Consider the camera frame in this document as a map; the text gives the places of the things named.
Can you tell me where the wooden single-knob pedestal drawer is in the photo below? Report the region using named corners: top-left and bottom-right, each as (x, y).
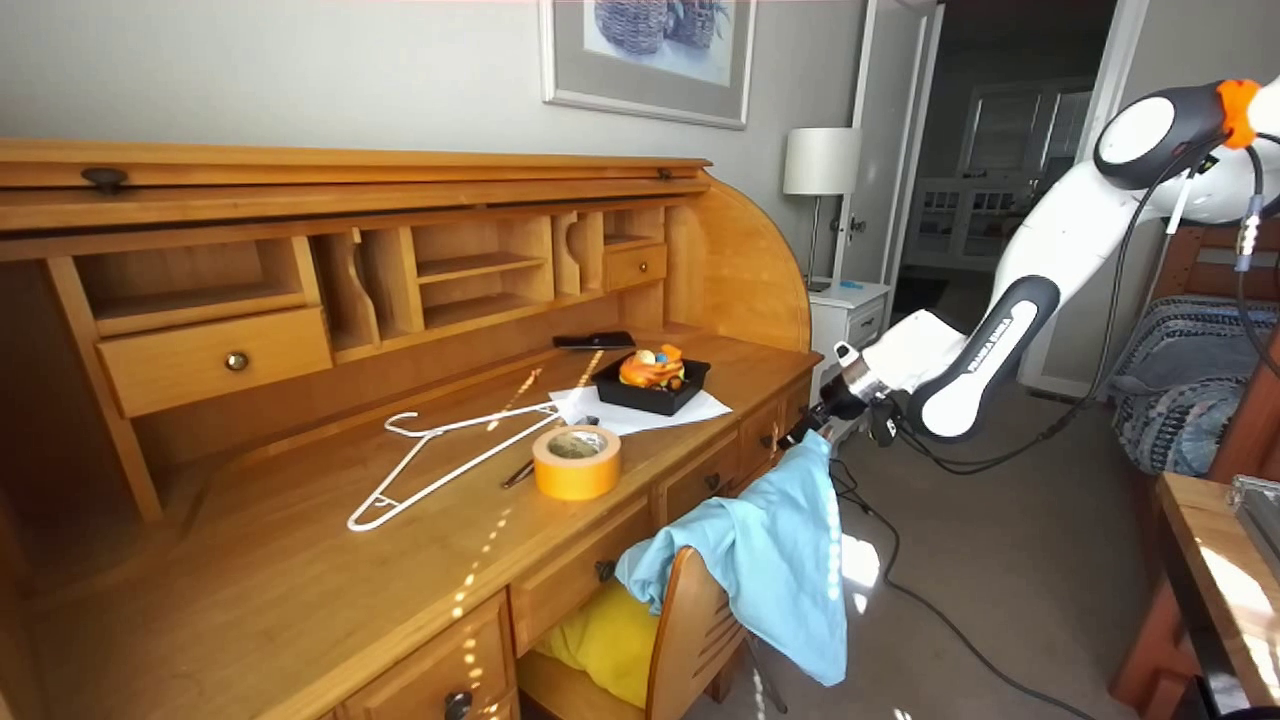
top-left (331, 592), bottom-right (520, 720)

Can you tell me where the wooden chair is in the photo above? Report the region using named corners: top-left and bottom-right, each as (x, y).
top-left (517, 540), bottom-right (753, 720)

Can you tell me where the white cabinet with glass doors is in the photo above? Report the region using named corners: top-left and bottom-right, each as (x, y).
top-left (905, 82), bottom-right (1092, 277)

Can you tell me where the wide wooden kneehole drawer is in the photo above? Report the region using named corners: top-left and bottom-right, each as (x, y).
top-left (509, 500), bottom-right (660, 656)

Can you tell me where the aluminium base frame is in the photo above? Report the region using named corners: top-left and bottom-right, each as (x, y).
top-left (1226, 473), bottom-right (1280, 563)

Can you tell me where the orange tape roll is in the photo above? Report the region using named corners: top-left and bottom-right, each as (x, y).
top-left (527, 420), bottom-right (629, 508)

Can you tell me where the orange toy car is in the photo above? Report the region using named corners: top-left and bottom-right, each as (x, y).
top-left (615, 340), bottom-right (691, 397)

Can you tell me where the white door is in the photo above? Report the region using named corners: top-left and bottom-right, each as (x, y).
top-left (836, 0), bottom-right (949, 293)

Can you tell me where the framed wall picture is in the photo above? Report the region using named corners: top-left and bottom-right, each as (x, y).
top-left (536, 0), bottom-right (762, 133)

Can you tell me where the light blue cloth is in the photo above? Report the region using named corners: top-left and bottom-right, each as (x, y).
top-left (613, 429), bottom-right (855, 693)

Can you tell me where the thin wooden stick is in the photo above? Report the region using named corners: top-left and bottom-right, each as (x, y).
top-left (567, 348), bottom-right (613, 392)
top-left (483, 364), bottom-right (554, 434)

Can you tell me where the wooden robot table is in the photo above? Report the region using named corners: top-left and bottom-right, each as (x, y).
top-left (1155, 470), bottom-right (1280, 711)

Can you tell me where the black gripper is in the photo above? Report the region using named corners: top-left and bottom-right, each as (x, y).
top-left (798, 376), bottom-right (877, 453)

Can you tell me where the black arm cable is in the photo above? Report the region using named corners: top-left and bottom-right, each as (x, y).
top-left (905, 136), bottom-right (1280, 484)

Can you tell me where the white wire hanger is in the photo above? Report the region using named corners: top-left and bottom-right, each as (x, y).
top-left (343, 397), bottom-right (603, 537)

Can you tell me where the white paper sheet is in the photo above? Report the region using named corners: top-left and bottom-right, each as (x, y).
top-left (546, 381), bottom-right (737, 441)

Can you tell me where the small wooden hutch drawer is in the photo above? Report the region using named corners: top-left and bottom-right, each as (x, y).
top-left (95, 303), bottom-right (336, 420)
top-left (601, 240), bottom-right (673, 293)

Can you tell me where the black remote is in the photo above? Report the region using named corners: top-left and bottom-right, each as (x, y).
top-left (549, 330), bottom-right (640, 360)

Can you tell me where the dark floor cable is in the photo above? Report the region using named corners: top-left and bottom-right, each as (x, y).
top-left (831, 455), bottom-right (1071, 720)

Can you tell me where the reddish wooden bed frame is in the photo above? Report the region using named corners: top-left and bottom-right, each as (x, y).
top-left (1114, 218), bottom-right (1280, 718)

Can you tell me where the wooden two-knob pedestal drawer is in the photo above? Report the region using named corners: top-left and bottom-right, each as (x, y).
top-left (657, 376), bottom-right (815, 529)

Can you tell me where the white table lamp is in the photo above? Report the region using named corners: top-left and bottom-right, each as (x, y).
top-left (781, 123), bottom-right (865, 293)

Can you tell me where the yellow cloth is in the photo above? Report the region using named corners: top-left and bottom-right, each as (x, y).
top-left (536, 577), bottom-right (663, 711)

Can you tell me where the black tray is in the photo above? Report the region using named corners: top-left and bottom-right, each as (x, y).
top-left (594, 357), bottom-right (714, 420)

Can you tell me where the blue grey bedding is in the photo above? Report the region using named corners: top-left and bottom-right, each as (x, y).
top-left (1106, 296), bottom-right (1280, 482)

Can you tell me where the wooden roll-top desk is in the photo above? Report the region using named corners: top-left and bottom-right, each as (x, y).
top-left (0, 136), bottom-right (824, 720)

